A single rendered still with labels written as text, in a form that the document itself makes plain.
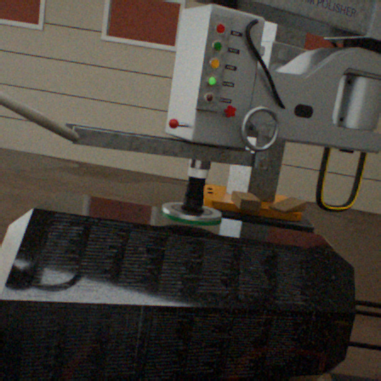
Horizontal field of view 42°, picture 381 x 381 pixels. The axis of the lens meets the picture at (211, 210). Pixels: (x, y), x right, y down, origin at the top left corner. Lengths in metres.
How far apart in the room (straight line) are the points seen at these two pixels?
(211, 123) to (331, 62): 0.52
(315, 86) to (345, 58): 0.16
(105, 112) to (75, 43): 1.11
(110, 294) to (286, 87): 0.89
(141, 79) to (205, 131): 6.35
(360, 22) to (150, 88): 6.15
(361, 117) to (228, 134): 0.60
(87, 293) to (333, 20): 1.22
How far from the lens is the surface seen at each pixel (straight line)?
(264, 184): 2.59
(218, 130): 1.63
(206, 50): 1.57
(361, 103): 2.03
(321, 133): 1.89
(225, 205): 2.42
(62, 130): 1.37
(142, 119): 7.92
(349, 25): 1.92
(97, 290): 1.60
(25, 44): 8.56
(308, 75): 1.83
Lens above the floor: 1.24
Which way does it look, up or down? 12 degrees down
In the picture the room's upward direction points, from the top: 9 degrees clockwise
